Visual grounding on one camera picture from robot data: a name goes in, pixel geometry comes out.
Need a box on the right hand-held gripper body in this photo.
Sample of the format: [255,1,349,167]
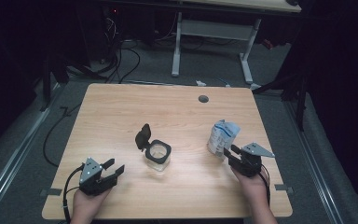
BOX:
[228,142,276,178]

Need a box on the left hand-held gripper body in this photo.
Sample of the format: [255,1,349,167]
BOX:
[78,157,118,196]

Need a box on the white and blue pouch bag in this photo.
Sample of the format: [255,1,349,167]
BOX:
[207,119,241,161]

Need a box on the glass jar with black lid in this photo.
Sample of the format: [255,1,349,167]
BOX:
[134,123,172,172]

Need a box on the person's left hand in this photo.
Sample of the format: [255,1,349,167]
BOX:
[72,187,113,218]

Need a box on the person's right hand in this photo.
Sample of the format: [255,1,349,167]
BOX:
[231,167,269,206]

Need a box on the black metal stand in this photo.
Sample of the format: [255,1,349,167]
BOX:
[251,71,309,132]
[40,52,70,112]

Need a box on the white-legged desk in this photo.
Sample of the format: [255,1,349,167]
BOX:
[171,0,302,91]

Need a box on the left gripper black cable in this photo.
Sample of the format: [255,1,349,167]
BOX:
[62,163,86,224]

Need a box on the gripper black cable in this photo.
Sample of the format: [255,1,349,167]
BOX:
[259,162,272,206]
[62,163,86,224]

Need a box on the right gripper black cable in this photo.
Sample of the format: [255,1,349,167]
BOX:
[259,162,272,206]

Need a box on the thin black floor cable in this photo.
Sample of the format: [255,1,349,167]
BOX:
[42,102,83,168]

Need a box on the metal floor rail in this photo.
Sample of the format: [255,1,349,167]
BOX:
[283,99,344,224]
[0,82,64,218]

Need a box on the black cable bundle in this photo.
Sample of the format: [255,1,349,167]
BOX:
[64,40,122,83]

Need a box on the black looped cable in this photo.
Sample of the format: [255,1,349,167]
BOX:
[117,46,142,84]

